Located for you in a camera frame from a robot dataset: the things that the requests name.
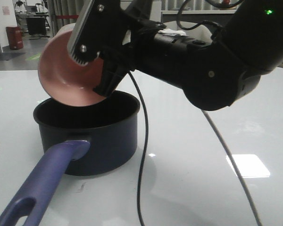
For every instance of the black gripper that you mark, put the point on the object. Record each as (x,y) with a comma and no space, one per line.
(185,62)

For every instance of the ribbed gripper finger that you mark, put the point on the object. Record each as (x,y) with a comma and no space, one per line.
(99,32)

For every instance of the pink bowl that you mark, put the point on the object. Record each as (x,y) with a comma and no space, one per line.
(65,80)

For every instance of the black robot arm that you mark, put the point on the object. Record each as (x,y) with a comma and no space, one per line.
(253,39)

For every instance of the red barrier belt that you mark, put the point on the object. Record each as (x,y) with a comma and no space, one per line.
(66,16)

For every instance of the black desk background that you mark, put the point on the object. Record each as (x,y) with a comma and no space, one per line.
(33,23)

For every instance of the dark blue saucepan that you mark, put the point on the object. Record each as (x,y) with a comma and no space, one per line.
(78,141)

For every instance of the red trash bin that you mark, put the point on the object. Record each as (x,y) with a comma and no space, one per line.
(14,37)

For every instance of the right beige chair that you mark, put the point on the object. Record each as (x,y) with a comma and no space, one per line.
(200,33)

